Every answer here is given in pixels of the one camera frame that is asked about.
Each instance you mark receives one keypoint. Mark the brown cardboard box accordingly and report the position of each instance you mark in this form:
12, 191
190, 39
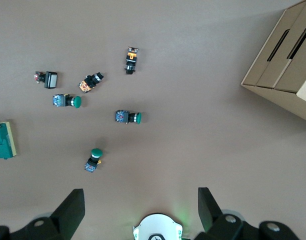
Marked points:
280, 75

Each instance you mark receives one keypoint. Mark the green terminal block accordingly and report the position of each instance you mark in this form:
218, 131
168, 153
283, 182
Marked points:
3, 142

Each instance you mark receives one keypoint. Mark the green mushroom push button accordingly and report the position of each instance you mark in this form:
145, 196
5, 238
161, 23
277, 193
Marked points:
93, 162
65, 100
125, 117

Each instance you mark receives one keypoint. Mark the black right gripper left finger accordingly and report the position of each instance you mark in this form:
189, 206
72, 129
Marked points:
68, 212

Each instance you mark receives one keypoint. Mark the black square push button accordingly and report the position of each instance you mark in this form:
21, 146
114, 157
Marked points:
51, 80

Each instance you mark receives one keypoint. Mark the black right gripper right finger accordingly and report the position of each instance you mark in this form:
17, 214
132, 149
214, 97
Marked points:
213, 215

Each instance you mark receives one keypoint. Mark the black selector switch orange block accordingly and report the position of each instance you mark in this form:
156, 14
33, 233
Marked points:
131, 60
89, 83

